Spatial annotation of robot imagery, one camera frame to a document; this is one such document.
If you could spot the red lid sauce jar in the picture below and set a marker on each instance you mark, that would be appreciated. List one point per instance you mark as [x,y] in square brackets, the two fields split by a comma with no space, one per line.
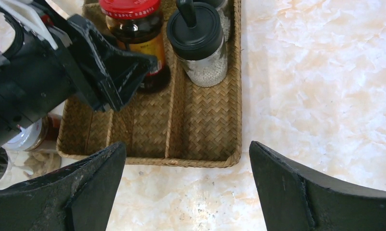
[137,26]

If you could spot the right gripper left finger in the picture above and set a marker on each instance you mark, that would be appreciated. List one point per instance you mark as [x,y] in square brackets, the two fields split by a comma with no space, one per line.
[77,197]

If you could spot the white lid sauce jar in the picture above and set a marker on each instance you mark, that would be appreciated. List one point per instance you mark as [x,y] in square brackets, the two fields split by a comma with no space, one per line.
[40,137]

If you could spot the black lid clear jar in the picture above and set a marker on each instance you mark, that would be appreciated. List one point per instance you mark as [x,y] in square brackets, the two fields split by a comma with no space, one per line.
[223,9]
[197,38]

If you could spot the woven wicker divided tray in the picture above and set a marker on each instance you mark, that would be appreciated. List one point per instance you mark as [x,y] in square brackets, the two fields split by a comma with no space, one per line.
[183,125]

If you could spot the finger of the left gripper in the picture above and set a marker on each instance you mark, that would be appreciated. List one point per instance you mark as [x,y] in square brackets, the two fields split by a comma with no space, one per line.
[112,75]

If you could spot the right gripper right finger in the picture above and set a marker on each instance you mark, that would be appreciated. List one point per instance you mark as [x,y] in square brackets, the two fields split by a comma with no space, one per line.
[295,197]

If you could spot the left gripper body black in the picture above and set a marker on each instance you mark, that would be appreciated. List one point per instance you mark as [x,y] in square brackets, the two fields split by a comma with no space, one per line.
[35,78]

